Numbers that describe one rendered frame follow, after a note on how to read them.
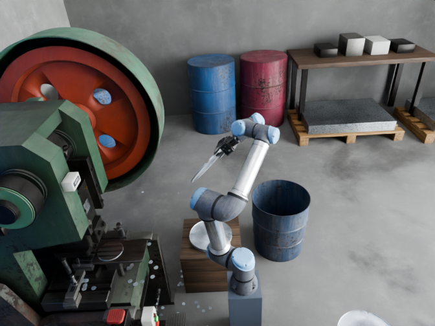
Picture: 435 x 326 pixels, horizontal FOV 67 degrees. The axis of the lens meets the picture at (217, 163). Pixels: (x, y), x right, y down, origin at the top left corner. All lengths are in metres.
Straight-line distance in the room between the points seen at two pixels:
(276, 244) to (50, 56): 1.81
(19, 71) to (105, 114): 0.40
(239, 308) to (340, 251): 1.11
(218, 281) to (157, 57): 3.17
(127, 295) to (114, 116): 0.86
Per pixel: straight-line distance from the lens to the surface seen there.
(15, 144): 1.25
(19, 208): 1.23
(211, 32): 4.50
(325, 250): 2.74
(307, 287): 2.50
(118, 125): 1.72
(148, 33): 4.58
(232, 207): 1.40
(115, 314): 1.54
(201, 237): 2.27
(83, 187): 1.56
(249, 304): 1.91
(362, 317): 2.04
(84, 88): 1.69
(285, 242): 2.44
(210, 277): 2.31
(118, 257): 1.70
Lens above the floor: 1.99
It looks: 33 degrees down
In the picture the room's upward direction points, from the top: 4 degrees counter-clockwise
